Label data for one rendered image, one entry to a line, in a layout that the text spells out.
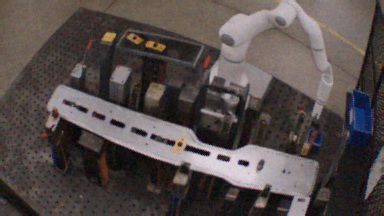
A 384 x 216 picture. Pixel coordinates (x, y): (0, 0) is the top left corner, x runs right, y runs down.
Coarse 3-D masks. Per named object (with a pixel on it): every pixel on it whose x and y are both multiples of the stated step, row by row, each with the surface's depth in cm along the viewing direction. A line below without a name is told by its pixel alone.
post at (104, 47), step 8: (104, 48) 250; (112, 48) 252; (104, 56) 254; (112, 56) 258; (104, 64) 259; (112, 64) 264; (104, 72) 263; (104, 80) 267; (104, 88) 271; (104, 96) 275
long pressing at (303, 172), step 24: (72, 96) 242; (72, 120) 233; (96, 120) 235; (120, 120) 237; (144, 120) 238; (120, 144) 229; (144, 144) 230; (192, 144) 233; (192, 168) 225; (216, 168) 226; (240, 168) 226; (264, 168) 227; (288, 168) 227; (312, 168) 227; (288, 192) 218
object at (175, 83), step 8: (176, 80) 241; (168, 88) 240; (176, 88) 239; (176, 96) 242; (168, 104) 247; (176, 104) 246; (168, 112) 251; (168, 120) 254; (176, 120) 255; (168, 144) 266
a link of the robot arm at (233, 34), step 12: (264, 12) 234; (276, 12) 222; (288, 12) 222; (228, 24) 252; (240, 24) 246; (252, 24) 243; (264, 24) 238; (276, 24) 226; (288, 24) 223; (228, 36) 250; (240, 36) 249; (252, 36) 249
